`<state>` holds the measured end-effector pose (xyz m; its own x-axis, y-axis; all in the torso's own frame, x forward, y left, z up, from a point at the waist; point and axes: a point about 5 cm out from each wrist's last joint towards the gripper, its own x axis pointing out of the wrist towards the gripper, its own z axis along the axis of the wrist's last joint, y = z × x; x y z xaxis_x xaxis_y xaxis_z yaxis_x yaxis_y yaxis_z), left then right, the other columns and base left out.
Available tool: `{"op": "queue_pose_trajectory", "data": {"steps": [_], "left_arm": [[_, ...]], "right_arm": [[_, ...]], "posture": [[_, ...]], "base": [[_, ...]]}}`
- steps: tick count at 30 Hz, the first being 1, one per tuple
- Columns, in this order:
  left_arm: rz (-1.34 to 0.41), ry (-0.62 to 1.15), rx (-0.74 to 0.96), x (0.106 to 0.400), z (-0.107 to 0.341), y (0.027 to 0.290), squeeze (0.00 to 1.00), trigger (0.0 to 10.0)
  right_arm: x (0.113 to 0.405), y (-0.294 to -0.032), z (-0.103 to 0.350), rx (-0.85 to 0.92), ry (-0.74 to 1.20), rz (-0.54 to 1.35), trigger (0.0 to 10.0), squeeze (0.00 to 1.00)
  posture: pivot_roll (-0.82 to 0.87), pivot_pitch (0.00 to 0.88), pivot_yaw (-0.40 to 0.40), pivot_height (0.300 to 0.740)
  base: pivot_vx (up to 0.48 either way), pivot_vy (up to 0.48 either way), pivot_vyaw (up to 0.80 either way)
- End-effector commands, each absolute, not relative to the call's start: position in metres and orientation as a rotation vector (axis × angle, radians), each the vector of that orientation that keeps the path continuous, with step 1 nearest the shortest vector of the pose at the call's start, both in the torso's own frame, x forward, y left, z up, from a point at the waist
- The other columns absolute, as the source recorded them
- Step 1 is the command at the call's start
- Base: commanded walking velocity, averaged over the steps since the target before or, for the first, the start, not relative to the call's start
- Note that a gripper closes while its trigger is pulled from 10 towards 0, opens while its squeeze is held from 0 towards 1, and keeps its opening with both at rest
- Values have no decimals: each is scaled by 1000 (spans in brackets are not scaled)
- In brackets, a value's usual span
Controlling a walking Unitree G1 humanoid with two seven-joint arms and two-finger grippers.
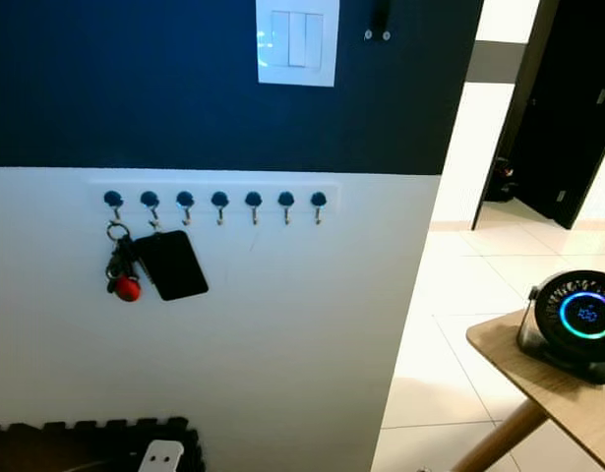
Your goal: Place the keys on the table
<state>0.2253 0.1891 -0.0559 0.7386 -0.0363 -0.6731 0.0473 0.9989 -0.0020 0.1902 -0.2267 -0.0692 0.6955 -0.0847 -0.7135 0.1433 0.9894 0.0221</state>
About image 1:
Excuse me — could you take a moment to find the blue knob key hook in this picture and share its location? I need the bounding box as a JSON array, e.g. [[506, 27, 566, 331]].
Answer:
[[309, 190, 329, 226], [140, 190, 160, 229], [276, 190, 296, 226], [211, 190, 230, 226], [244, 190, 264, 226], [176, 190, 196, 226], [103, 190, 124, 223]]

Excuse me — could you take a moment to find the key bunch with red ball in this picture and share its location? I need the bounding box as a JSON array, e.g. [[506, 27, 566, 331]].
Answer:
[[105, 222, 143, 302]]

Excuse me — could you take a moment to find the black card holder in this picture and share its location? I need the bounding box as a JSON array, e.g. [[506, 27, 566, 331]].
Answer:
[[135, 231, 211, 302]]

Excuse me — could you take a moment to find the black room door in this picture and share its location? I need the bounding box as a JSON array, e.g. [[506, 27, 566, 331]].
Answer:
[[472, 0, 605, 229]]

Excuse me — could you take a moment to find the light wooden table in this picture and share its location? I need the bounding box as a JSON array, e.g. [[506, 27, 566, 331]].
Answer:
[[452, 310, 605, 472]]

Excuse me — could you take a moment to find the white key hook rail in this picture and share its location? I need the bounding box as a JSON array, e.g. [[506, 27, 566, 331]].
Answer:
[[88, 180, 342, 214]]

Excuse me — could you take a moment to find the white wall light switch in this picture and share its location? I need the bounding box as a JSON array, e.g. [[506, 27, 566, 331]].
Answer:
[[255, 0, 340, 88]]

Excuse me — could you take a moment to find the round black fan, glowing ring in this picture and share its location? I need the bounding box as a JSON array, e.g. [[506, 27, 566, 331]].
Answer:
[[516, 270, 605, 384]]

